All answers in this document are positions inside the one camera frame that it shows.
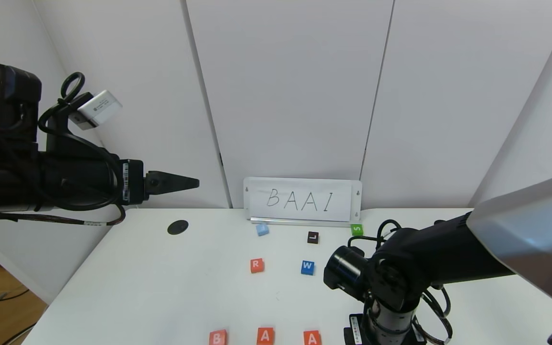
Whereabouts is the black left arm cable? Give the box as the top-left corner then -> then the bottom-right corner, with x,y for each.
0,72 -> 127,227

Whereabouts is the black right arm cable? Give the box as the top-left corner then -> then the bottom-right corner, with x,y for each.
420,285 -> 453,345

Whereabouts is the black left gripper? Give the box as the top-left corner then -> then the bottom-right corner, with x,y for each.
39,151 -> 200,206

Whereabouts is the white paper reading BAAI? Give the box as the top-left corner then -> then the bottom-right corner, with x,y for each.
250,187 -> 352,222

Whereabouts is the aluminium sign holder rail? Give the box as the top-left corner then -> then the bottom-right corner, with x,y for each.
251,218 -> 352,228

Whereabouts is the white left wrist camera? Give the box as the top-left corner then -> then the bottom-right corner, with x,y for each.
70,90 -> 123,131

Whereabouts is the white sign holder board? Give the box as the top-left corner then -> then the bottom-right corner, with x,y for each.
243,178 -> 362,226

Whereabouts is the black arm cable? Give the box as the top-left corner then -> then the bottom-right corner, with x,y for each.
0,72 -> 127,227
420,285 -> 453,345

